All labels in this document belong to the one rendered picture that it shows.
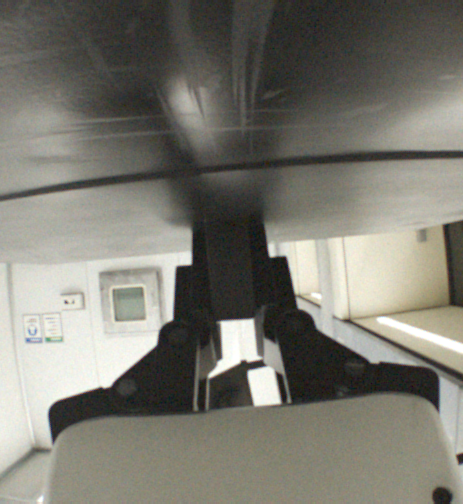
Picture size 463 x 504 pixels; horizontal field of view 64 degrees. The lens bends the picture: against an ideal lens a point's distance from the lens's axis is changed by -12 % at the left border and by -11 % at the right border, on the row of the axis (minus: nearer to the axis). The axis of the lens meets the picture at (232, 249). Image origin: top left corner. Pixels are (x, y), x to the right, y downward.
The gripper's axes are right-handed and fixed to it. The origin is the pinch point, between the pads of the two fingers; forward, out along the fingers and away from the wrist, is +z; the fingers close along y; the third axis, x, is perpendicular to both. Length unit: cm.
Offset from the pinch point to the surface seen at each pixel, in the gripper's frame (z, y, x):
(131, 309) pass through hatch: 252, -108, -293
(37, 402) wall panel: 191, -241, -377
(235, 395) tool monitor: 69, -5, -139
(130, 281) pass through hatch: 272, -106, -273
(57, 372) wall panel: 216, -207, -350
